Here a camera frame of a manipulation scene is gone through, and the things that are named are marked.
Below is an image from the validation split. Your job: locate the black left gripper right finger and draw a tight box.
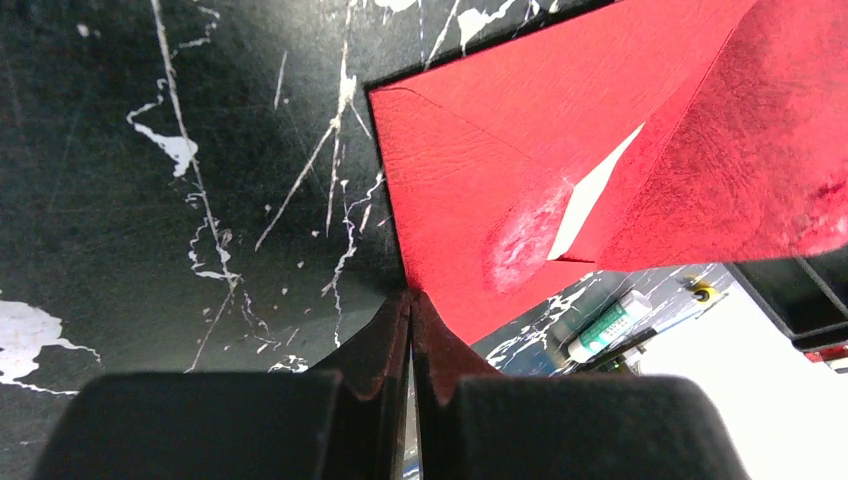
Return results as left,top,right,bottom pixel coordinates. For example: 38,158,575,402
410,292,746,479

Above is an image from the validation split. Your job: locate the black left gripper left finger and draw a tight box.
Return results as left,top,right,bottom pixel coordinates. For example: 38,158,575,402
33,290,412,479

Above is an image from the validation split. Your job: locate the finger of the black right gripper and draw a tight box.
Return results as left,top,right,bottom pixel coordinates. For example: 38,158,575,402
725,247,847,353

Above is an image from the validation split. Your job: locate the green white glue stick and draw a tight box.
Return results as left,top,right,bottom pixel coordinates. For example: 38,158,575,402
567,290,653,364

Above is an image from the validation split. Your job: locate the red paper envelope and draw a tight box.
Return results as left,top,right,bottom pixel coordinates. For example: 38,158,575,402
370,1,847,343

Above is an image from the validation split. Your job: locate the cream paper letter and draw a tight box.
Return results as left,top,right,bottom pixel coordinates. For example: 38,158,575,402
547,123,645,260

